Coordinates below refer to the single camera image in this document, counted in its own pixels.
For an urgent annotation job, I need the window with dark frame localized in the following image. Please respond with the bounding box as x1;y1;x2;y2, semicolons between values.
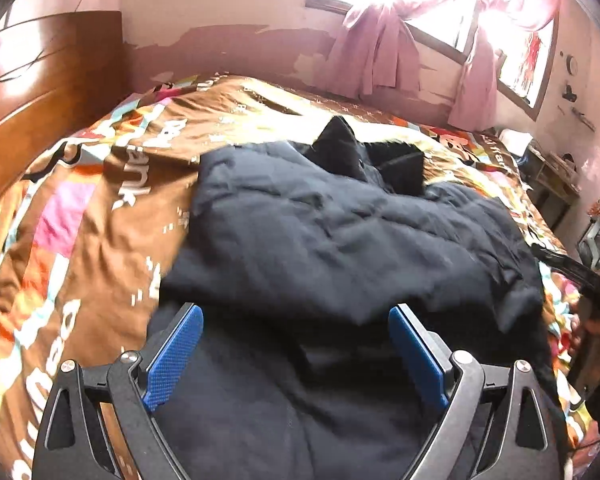
305;0;561;122

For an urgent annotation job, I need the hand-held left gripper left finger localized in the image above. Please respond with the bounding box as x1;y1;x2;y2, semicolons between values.
30;302;205;480

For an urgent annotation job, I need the small wooden side table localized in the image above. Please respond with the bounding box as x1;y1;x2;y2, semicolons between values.
524;140;582;228

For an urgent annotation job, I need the pink tied curtain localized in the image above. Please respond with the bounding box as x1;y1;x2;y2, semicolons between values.
395;0;565;129
327;2;423;100

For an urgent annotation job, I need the wooden headboard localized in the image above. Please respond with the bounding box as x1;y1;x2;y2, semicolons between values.
0;10;133;211

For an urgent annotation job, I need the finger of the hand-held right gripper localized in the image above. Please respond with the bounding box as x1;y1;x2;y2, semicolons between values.
531;243;598;287

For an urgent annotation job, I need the person's right forearm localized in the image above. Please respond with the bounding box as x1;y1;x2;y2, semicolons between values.
570;307;600;413

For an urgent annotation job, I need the black jacket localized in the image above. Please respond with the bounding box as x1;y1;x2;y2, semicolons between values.
147;116;568;480

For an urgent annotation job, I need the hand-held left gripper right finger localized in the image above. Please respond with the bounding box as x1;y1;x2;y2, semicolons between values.
388;303;564;480

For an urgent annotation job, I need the white paper box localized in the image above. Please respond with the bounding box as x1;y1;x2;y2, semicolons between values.
498;129;534;157

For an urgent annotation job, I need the brown printed patchwork blanket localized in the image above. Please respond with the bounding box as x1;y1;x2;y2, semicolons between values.
0;74;600;480

